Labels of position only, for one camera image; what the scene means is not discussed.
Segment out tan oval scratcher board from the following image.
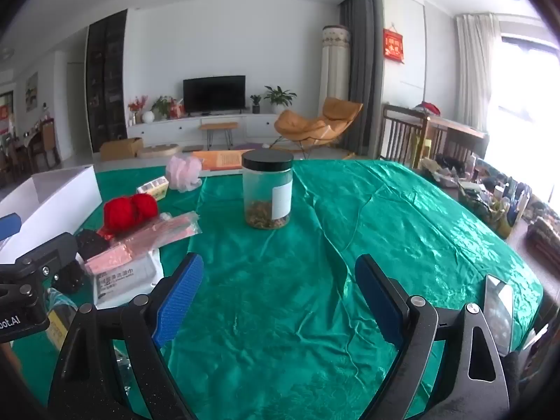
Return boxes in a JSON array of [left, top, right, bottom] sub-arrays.
[[136, 143, 180, 158]]

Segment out pile of assorted clutter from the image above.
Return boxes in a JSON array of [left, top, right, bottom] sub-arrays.
[[420, 151, 560, 250]]

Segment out red yarn ball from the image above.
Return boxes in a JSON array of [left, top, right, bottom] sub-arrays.
[[104, 197, 141, 233], [131, 193, 158, 219]]

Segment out smartphone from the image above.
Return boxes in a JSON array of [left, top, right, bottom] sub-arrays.
[[483, 273, 515, 357]]

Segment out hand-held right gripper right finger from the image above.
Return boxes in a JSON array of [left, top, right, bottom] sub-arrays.
[[354, 254, 510, 420]]

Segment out green plant with red ornaments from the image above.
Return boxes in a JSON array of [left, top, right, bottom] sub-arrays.
[[151, 95, 183, 120]]

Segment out large green potted plant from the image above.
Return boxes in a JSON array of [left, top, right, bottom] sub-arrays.
[[264, 85, 298, 114]]

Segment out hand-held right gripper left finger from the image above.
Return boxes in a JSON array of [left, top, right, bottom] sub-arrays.
[[47, 252, 205, 420]]

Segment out person's left forearm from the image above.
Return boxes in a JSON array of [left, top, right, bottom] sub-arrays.
[[0, 343, 22, 407]]

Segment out green satin tablecloth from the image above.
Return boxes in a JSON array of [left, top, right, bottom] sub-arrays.
[[9, 157, 545, 420]]

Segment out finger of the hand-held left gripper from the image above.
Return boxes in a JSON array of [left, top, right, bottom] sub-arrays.
[[15, 232, 78, 281], [0, 212, 22, 241]]

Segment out grey curtain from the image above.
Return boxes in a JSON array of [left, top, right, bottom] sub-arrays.
[[339, 0, 386, 156]]

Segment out red paper packet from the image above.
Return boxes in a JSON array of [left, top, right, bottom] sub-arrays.
[[83, 232, 134, 275]]

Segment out red flowers in vase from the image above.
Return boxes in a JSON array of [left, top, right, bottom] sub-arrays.
[[128, 96, 147, 124]]

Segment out white sheer curtain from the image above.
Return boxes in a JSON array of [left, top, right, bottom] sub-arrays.
[[455, 13, 504, 158]]

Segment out dark wooden chair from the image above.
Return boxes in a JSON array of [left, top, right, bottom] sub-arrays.
[[378, 103, 432, 169]]

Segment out white cardboard box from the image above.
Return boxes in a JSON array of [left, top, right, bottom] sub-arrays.
[[0, 164, 103, 265]]

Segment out small wooden stool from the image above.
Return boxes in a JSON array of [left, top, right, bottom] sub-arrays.
[[199, 121, 239, 152]]

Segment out yellow label plastic packet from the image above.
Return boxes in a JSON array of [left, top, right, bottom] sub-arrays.
[[44, 291, 84, 354]]

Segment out tall dark display cabinet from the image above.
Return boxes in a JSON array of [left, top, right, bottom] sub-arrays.
[[86, 9, 128, 154]]

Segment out wooden dining furniture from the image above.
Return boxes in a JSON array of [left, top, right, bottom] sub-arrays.
[[0, 118, 62, 184]]

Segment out orange book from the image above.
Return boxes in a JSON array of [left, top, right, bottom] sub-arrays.
[[192, 149, 257, 172]]

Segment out clear chopsticks packet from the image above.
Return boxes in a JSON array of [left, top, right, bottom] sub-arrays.
[[118, 211, 203, 250]]

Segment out white television cabinet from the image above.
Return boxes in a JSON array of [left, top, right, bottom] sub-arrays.
[[127, 113, 285, 149]]

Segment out covered standing air conditioner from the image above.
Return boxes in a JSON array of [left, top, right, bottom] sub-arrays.
[[319, 24, 353, 117]]

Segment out wooden side desk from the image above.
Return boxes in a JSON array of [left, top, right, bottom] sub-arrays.
[[426, 116, 488, 162]]

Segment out red wall hanging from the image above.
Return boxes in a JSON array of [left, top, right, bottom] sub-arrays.
[[383, 24, 405, 64]]

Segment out grey wet wipes pack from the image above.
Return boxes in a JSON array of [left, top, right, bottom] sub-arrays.
[[93, 247, 166, 309]]

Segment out clear jar with black lid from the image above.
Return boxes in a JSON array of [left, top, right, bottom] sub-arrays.
[[241, 149, 295, 230]]

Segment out orange lounge chair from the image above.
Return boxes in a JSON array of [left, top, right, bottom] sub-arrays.
[[268, 97, 364, 160]]

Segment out brown cardboard box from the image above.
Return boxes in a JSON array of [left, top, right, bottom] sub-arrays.
[[100, 137, 144, 161]]

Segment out pink mesh bath loofah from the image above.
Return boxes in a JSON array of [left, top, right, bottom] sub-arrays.
[[165, 155, 203, 192]]

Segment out black flat television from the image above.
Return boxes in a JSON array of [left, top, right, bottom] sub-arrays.
[[183, 75, 246, 113]]

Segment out framed wall painting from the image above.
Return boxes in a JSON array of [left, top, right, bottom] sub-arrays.
[[25, 72, 39, 112]]

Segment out small yellow carton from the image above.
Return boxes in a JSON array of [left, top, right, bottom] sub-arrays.
[[136, 176, 170, 202]]

